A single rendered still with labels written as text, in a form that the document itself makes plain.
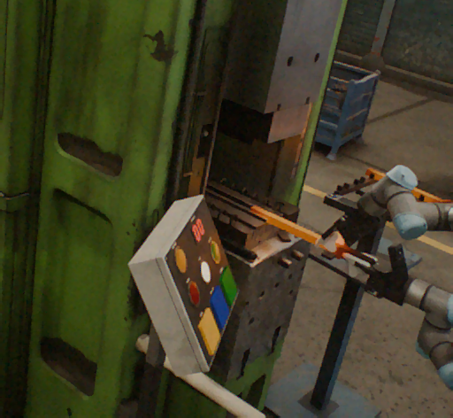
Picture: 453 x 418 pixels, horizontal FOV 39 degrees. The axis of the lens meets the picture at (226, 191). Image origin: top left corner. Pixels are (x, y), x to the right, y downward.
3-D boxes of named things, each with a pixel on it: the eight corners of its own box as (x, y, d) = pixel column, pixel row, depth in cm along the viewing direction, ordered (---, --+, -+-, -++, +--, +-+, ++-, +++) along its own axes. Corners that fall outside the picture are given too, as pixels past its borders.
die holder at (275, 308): (287, 336, 235) (315, 229, 217) (225, 383, 206) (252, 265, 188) (173, 269, 263) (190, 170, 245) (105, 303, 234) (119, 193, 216)
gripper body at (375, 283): (361, 290, 182) (400, 309, 176) (368, 264, 179) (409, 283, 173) (372, 281, 188) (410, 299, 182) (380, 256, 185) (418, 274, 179)
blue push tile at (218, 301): (229, 312, 153) (219, 284, 151) (223, 329, 146) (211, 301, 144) (222, 313, 154) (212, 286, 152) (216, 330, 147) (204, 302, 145)
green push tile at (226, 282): (237, 290, 162) (227, 264, 160) (232, 306, 155) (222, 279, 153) (231, 292, 163) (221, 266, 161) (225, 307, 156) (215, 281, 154)
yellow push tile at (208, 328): (220, 335, 144) (209, 307, 142) (213, 354, 137) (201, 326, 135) (213, 336, 145) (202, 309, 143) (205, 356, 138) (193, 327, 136)
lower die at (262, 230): (278, 234, 209) (283, 211, 206) (242, 252, 194) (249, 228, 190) (181, 187, 230) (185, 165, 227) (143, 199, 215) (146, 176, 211)
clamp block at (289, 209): (296, 224, 219) (301, 207, 216) (284, 231, 212) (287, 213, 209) (268, 211, 224) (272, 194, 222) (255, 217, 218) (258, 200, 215)
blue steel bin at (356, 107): (363, 142, 632) (383, 71, 603) (334, 160, 567) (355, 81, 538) (258, 107, 680) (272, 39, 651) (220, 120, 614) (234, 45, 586)
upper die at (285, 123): (303, 133, 195) (310, 103, 191) (266, 143, 180) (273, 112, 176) (197, 91, 216) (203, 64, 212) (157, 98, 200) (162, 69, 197)
